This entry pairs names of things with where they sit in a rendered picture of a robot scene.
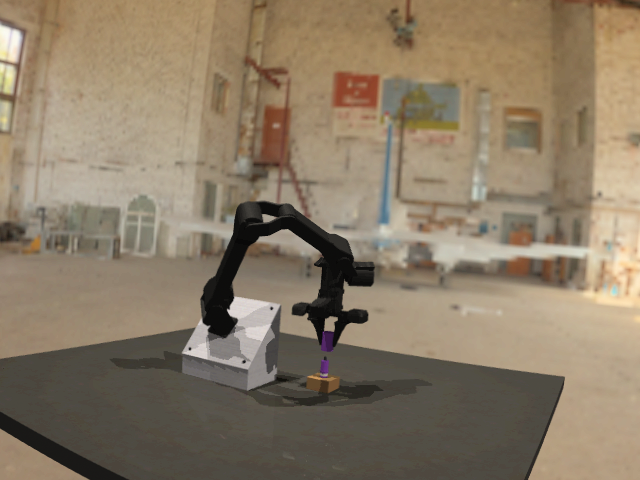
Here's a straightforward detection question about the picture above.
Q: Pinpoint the tan square block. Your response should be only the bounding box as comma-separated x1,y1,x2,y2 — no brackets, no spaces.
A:
306,373,339,394

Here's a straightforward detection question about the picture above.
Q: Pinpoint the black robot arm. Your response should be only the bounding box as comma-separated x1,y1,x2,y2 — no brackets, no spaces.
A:
200,200,375,338

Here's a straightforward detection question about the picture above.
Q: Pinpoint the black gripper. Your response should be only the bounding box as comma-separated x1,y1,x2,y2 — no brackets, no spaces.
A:
291,285,368,347

